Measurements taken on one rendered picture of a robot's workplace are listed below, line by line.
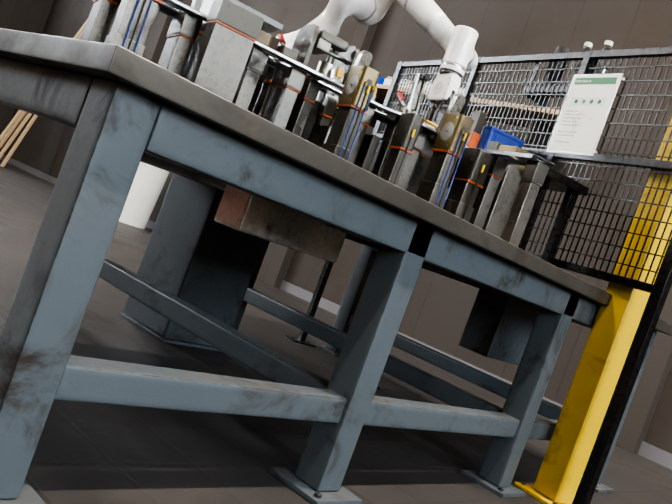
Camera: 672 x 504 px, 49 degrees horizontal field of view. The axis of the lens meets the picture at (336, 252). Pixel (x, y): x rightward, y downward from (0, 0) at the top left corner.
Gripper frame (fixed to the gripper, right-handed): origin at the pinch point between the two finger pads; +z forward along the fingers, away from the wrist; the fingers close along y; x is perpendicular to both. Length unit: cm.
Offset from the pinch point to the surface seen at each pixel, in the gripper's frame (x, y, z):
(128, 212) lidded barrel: 63, -538, 94
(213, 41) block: -86, 21, 14
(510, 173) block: 25.5, 16.5, 8.9
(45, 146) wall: 19, -877, 63
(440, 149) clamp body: -8.5, 20.9, 13.1
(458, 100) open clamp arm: -6.5, 18.1, -3.7
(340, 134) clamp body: -43, 21, 22
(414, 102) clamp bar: -0.1, -14.8, -5.2
